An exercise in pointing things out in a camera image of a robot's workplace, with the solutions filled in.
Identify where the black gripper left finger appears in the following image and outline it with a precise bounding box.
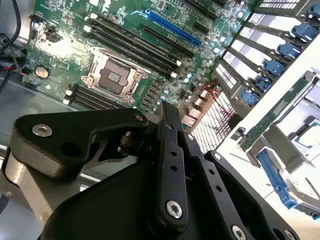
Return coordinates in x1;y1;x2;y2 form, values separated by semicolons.
8;101;190;232

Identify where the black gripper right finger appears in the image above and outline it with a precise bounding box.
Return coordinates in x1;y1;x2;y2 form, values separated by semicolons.
172;103;301;240

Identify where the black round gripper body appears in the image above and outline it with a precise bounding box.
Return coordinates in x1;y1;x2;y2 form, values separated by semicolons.
41;152;226;240

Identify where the Nvidia Quadro graphics card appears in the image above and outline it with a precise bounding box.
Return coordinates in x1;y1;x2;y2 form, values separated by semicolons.
236;74;312;152

